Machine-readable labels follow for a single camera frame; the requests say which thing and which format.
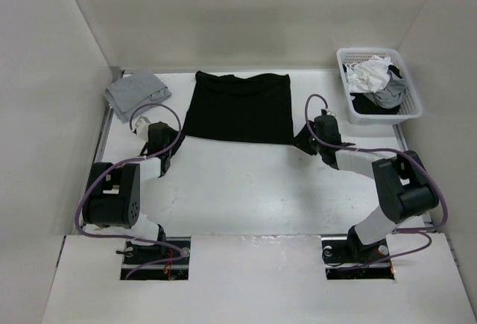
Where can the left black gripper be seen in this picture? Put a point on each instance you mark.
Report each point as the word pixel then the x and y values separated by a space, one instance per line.
pixel 173 135

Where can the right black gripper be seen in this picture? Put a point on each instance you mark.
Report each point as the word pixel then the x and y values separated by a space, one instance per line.
pixel 300 140

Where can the black tank top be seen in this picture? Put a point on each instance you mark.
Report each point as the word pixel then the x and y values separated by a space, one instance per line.
pixel 232 109

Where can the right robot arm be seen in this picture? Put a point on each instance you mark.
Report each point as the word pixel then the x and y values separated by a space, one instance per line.
pixel 403 187

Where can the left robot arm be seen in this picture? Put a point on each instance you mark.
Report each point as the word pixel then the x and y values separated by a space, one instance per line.
pixel 114 205

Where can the folded grey tank top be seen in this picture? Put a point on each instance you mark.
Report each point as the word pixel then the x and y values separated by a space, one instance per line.
pixel 129 93

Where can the black garment in basket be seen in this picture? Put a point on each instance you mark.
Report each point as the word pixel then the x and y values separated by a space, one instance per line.
pixel 363 104

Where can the white garment in basket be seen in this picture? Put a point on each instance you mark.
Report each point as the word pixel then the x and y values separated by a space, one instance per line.
pixel 369 76

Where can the grey garment in basket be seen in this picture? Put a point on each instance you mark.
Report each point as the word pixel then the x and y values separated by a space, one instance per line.
pixel 391 96

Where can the white plastic laundry basket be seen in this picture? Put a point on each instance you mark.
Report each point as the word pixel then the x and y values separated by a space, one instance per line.
pixel 411 106

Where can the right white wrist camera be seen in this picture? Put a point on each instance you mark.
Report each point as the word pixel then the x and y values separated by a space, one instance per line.
pixel 328 112

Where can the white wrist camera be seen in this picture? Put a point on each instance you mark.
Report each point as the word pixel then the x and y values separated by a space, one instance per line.
pixel 141 127
pixel 328 112

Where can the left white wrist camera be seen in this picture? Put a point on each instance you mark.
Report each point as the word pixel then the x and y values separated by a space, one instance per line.
pixel 141 127

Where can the left metal table rail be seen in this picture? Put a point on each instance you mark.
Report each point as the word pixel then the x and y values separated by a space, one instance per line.
pixel 100 141

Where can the metal table rail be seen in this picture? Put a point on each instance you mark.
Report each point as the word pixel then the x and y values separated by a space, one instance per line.
pixel 424 220
pixel 100 141

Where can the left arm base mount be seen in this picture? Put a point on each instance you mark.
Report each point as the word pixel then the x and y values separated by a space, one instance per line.
pixel 152 263

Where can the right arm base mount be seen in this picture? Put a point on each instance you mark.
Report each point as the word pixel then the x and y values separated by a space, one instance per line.
pixel 341 263

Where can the right metal table rail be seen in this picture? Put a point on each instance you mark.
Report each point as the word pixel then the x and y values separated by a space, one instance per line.
pixel 424 220

